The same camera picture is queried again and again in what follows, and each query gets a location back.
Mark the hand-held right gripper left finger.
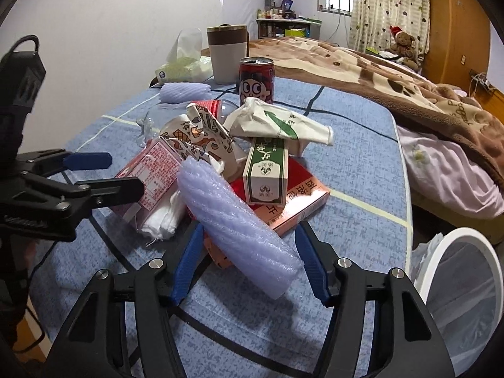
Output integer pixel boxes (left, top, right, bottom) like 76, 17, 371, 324
45, 221, 206, 378

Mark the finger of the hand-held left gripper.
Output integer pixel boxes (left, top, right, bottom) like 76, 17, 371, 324
24, 176, 145, 242
16, 148, 113, 178

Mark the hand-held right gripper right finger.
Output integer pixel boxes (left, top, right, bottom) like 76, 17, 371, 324
293, 222, 455, 378

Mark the large purple foam sleeve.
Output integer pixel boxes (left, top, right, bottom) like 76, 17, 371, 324
177, 155, 306, 300

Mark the white mesh trash bin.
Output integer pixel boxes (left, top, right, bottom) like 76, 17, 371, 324
409, 227, 504, 378

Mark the pink printed box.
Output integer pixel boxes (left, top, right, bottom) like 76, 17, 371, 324
113, 137, 186, 234

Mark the white tissue wad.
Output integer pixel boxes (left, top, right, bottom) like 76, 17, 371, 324
139, 188, 188, 245

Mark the flat red box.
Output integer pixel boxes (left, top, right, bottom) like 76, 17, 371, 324
188, 157, 332, 269

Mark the clear plastic bottle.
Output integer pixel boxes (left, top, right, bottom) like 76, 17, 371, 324
137, 100, 238, 149

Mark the crumpled printed paper bag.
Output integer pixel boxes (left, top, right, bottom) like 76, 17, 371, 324
159, 102, 245, 184

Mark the green and white carton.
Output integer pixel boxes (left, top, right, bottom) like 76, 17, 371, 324
242, 137, 290, 206

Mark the blue patterned tablecloth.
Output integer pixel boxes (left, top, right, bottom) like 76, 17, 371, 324
28, 73, 413, 378

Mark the small purple foam sleeve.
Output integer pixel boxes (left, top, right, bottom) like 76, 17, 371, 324
158, 82, 213, 105

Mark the soft tissue pack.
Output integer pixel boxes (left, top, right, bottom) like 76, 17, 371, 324
155, 27, 214, 88

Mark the crumpled white green paper bag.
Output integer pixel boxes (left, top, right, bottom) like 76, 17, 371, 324
227, 97, 335, 155

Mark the pink bed sheet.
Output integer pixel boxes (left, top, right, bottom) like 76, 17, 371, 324
397, 125, 504, 221

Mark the beige cup with brown band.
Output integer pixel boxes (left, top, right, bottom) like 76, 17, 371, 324
207, 25, 250, 86

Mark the red drink can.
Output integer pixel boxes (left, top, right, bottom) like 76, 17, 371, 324
239, 57, 275, 105

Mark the brown patterned blanket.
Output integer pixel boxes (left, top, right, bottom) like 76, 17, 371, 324
247, 35, 504, 189

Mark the white cluttered shelf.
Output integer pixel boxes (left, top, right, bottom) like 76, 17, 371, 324
255, 7, 322, 42

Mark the brown teddy bear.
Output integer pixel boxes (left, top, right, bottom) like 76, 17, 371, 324
384, 26, 420, 68

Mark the power strip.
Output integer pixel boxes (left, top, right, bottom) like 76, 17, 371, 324
470, 69, 495, 92

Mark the heart print curtain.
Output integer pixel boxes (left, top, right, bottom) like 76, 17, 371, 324
348, 0, 431, 54

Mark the wooden wardrobe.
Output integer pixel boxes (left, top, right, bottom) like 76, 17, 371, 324
426, 0, 494, 96

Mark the black cable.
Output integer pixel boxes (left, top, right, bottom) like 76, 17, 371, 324
11, 295, 46, 353

